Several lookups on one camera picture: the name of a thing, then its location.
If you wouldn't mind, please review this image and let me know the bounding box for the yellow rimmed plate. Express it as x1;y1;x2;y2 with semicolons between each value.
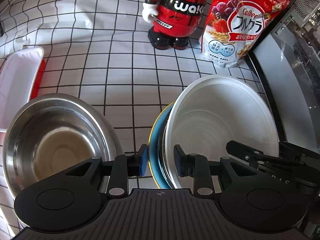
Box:
147;101;176;190

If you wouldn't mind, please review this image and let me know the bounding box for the blue ceramic bowl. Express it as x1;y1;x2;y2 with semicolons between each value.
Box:
149;103;176;190

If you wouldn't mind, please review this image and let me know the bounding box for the white paper noodle bowl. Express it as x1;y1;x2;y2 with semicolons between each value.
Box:
163;75;279;189

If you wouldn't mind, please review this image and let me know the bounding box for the stainless steel bowl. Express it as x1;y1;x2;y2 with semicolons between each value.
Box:
3;93;124;198

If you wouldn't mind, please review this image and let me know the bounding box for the red white rectangular container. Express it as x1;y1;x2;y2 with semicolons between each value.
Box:
1;47;46;132

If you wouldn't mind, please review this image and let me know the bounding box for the red robot figurine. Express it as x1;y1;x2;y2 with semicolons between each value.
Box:
142;0;207;50

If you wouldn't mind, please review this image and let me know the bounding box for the red granola bag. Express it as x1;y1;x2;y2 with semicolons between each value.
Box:
200;0;290;68

